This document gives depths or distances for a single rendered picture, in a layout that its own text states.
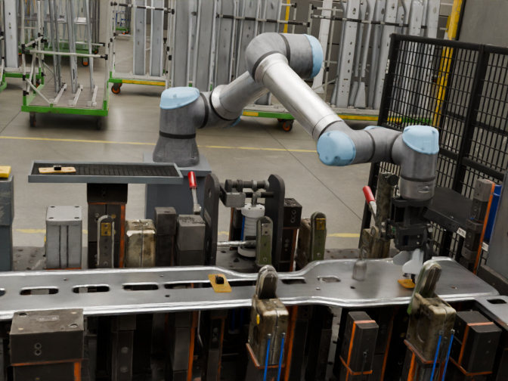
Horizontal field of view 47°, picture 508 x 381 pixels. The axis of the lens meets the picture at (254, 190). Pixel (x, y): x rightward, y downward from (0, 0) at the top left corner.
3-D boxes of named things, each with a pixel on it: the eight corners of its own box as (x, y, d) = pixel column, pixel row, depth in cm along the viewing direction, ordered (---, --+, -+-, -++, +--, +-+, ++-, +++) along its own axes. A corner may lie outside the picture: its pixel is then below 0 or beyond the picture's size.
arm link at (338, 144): (233, 21, 147) (348, 138, 119) (268, 24, 154) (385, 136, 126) (220, 61, 154) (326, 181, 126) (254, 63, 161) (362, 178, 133)
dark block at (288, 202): (267, 350, 161) (284, 205, 149) (260, 336, 167) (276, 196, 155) (285, 348, 162) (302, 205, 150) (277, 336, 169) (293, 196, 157)
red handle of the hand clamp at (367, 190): (377, 231, 153) (360, 184, 162) (374, 236, 154) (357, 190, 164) (391, 230, 154) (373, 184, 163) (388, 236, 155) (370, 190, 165)
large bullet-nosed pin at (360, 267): (354, 287, 138) (358, 261, 137) (348, 281, 141) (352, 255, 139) (366, 286, 139) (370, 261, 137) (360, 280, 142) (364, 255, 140)
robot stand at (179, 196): (138, 261, 208) (142, 151, 196) (196, 261, 212) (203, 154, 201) (139, 288, 189) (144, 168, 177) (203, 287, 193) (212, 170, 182)
